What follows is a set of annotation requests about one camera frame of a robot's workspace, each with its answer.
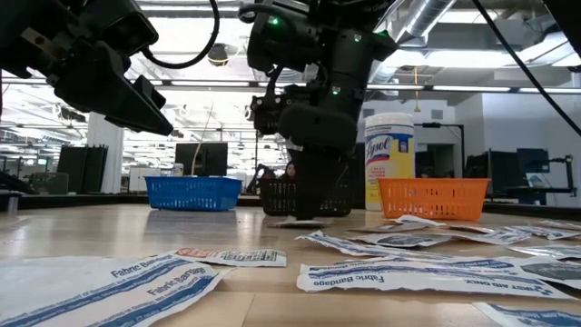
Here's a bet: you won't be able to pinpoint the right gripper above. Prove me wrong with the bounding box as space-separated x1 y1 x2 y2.
238 0 401 223

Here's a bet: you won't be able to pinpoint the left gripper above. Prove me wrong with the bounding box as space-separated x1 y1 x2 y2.
0 0 175 137

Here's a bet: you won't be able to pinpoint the black plastic basket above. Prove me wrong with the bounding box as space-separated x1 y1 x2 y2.
259 177 356 218

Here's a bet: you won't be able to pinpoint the blue plastic basket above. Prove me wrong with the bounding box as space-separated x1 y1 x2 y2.
143 175 243 213

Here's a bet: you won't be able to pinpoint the white pillar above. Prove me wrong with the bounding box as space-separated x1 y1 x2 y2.
86 112 125 194

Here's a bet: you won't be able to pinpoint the Lysol wipes canister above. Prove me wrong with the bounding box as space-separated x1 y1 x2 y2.
362 112 416 213

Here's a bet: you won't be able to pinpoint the blue striped fabric bandage wrapper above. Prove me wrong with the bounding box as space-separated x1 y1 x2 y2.
296 255 574 301
502 224 581 242
442 226 533 246
538 219 581 231
295 230 455 261
472 302 581 327
0 253 224 327

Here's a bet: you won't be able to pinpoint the white cabinet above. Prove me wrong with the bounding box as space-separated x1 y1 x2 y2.
128 166 161 193

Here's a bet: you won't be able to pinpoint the black partition panels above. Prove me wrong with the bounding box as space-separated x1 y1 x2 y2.
56 144 109 194

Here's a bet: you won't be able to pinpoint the black round ceiling fixture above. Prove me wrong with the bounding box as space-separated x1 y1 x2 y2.
207 43 230 68

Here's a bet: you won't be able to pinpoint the orange plastic basket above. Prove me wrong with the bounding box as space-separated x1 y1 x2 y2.
377 177 491 222

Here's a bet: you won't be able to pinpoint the grey box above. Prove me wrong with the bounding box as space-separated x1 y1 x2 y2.
29 172 70 196

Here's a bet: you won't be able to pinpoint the dark desk monitors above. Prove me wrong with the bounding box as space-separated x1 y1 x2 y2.
465 147 551 188

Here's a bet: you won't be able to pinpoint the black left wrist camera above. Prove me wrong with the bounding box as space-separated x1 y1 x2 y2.
89 0 160 61

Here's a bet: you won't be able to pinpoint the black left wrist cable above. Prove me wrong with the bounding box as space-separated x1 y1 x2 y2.
140 0 222 71

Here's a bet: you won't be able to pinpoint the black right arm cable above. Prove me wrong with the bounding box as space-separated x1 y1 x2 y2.
470 0 581 138

